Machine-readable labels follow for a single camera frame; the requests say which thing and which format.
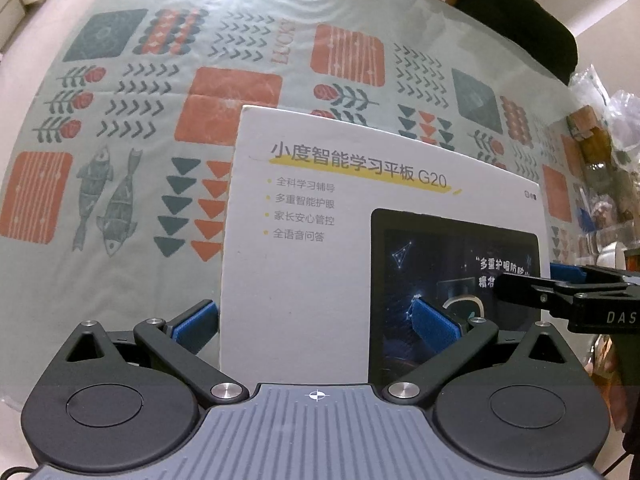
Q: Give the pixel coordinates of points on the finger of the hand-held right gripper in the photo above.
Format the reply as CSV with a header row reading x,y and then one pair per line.
x,y
566,272
515,290

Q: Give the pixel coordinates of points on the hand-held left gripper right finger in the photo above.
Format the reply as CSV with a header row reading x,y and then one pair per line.
x,y
436,326

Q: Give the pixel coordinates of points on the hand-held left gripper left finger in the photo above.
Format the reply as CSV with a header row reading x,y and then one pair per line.
x,y
196,326

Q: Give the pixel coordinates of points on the white tablet box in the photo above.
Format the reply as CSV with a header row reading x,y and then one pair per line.
x,y
310,270

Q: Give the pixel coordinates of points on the pile of clear plastic bags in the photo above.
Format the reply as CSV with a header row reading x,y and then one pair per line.
x,y
602,160

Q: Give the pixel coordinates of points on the patterned tablecloth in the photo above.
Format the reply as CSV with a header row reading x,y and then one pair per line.
x,y
150,160

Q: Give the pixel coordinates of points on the white cabinet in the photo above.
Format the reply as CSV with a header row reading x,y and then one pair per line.
x,y
15,0

